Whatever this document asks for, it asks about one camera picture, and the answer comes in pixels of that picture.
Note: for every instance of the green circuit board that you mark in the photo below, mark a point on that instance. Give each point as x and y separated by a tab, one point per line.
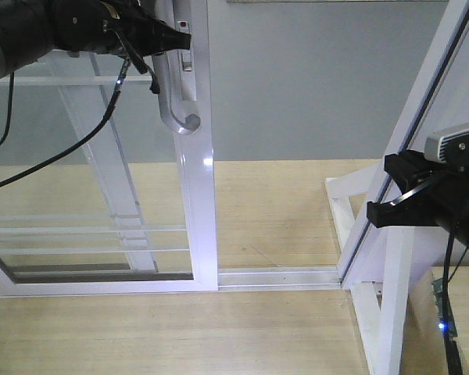
445	314

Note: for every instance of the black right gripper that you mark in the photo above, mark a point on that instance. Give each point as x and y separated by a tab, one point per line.
459	207

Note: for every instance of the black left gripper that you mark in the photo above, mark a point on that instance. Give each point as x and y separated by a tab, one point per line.
94	26

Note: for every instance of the white wooden support stand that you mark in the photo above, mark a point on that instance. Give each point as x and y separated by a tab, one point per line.
379	297

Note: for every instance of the white fixed door frame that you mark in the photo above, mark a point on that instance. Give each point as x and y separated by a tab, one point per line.
320	115

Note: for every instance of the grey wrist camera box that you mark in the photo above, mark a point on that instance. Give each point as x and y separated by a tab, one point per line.
449	146

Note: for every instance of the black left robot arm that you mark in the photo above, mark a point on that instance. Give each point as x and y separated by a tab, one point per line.
29	30

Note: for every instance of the white framed sliding glass door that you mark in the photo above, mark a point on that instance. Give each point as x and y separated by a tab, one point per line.
106	181

